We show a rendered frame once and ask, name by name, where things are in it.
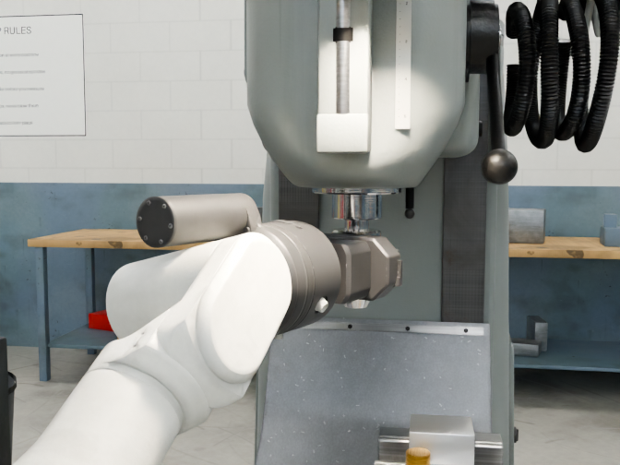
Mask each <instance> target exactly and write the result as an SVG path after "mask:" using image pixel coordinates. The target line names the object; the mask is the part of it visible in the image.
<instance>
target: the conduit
mask: <svg viewBox="0 0 620 465"><path fill-rule="evenodd" d="M594 2H595V4H596V6H597V9H598V13H599V21H600V29H601V30H600V32H601V33H600V34H601V36H600V38H601V39H600V41H601V42H600V48H601V49H600V56H599V57H600V59H599V61H600V63H599V66H598V68H599V69H598V70H597V71H598V73H597V75H598V76H597V77H596V78H597V79H596V80H595V81H596V82H597V83H595V87H594V88H595V90H594V91H593V92H594V93H593V97H592V100H591V104H590V111H589V109H588V108H589V106H588V105H589V97H590V83H591V81H590V80H591V77H590V76H591V73H590V72H591V70H590V69H591V66H590V65H591V62H590V61H591V59H590V58H591V55H590V54H591V52H590V38H589V32H588V27H587V22H586V19H585V15H584V14H585V9H586V4H587V0H560V2H559V0H537V2H536V6H535V8H534V12H533V16H532V18H531V12H530V11H529V9H528V8H527V6H526V5H524V4H523V3H522V2H513V3H512V4H511V5H509V6H508V9H507V12H506V36H507V37H508V38H509V39H511V40H512V39H517V40H518V50H519V51H518V53H519V63H518V64H510V65H507V80H506V82H507V83H506V84H507V85H506V87H507V88H506V97H505V98H506V99H505V105H504V106H505V107H504V116H503V117H504V130H505V134H506V135H507V136H509V137H515V136H516V135H518V134H519V133H520V132H521V130H522V129H523V127H524V126H525V129H526V132H527V136H528V138H529V140H530V142H531V144H532V145H533V146H534V147H535V148H537V149H547V148H548V147H550V146H551V145H552V144H553V143H554V139H557V140H559V141H567V140H569V139H571V138H572V137H574V142H575V145H576V147H577V149H578V151H581V152H583V153H587V152H591V151H592V150H593V149H594V148H595V147H596V146H597V144H598V143H599V140H600V137H601V135H602V131H603V128H604V124H605V121H606V118H607V114H608V112H609V108H610V105H611V101H612V100H611V99H612V95H613V91H614V89H613V88H614V83H615V82H614V81H615V80H616V78H615V77H616V72H617V71H616V69H617V68H618V67H617V65H618V63H617V62H618V61H619V60H618V57H619V52H618V51H619V50H620V48H619V46H620V44H619V43H620V41H619V40H620V20H619V18H620V17H619V11H618V5H617V3H616V0H594ZM559 19H561V20H563V21H566V24H567V29H568V34H569V39H558V38H559V36H558V35H559V33H558V31H559V27H558V26H559V24H558V23H559ZM570 56H571V57H572V60H573V61H572V63H573V65H572V66H573V68H572V69H573V70H574V71H573V72H572V73H573V76H572V77H573V78H572V80H573V81H572V86H571V87H572V88H571V95H570V96H571V97H570V101H569V105H568V108H567V112H566V87H567V85H566V84H567V83H566V82H567V81H568V80H567V79H568V72H569V71H568V69H569V63H570V62H569V59H570V58H569V57H570ZM540 57H541V58H540ZM540 60H541V62H540ZM539 63H540V64H541V65H540V67H541V69H540V70H541V73H540V74H541V75H540V78H541V79H540V81H541V83H540V84H541V86H540V88H541V90H540V92H541V93H540V94H541V95H542V96H541V97H540V98H541V103H540V105H541V106H540V107H541V109H540V110H541V111H540V114H539V107H538V95H537V94H538V92H537V91H538V90H537V89H538V87H537V86H538V84H537V83H538V81H537V80H538V78H537V77H538V74H539V73H538V71H539V69H538V68H539V67H538V65H539Z"/></svg>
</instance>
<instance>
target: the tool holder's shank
mask: <svg viewBox="0 0 620 465"><path fill-rule="evenodd" d="M369 221H370V220H345V229H346V230H349V231H366V230H368V229H369Z"/></svg>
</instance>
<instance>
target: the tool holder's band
mask: <svg viewBox="0 0 620 465"><path fill-rule="evenodd" d="M332 233H340V234H356V235H373V236H381V231H380V230H378V229H372V228H369V229H368V230H366V231H349V230H346V229H345V228H338V229H334V230H333V231H332Z"/></svg>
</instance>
